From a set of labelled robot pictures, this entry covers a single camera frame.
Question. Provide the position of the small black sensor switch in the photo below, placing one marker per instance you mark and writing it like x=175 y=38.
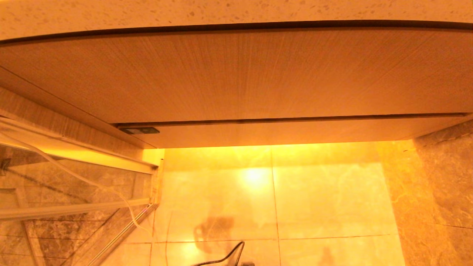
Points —
x=140 y=130

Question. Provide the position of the wooden vanity cabinet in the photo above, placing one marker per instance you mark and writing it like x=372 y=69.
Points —
x=221 y=74

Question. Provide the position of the speckled stone countertop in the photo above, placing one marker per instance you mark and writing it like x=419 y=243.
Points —
x=221 y=11

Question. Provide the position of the wooden vanity drawer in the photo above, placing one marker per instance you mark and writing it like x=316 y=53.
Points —
x=295 y=133

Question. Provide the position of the glass shower partition metal frame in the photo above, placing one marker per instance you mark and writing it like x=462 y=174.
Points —
x=74 y=208

